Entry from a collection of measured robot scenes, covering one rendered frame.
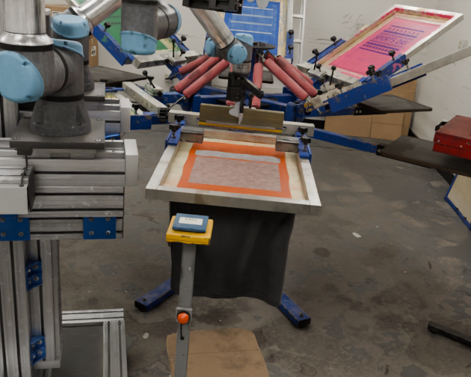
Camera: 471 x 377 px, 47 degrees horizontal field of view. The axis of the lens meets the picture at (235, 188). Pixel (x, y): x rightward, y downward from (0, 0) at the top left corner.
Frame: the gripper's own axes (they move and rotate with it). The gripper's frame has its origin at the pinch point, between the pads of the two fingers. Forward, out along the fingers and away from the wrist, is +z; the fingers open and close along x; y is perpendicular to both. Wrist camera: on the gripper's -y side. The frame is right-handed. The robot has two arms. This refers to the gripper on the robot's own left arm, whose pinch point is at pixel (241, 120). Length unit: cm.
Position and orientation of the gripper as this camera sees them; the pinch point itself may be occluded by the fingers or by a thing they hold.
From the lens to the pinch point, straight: 235.1
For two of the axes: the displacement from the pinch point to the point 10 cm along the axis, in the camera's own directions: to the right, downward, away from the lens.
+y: -10.0, -1.0, 0.0
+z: -0.9, 9.2, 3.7
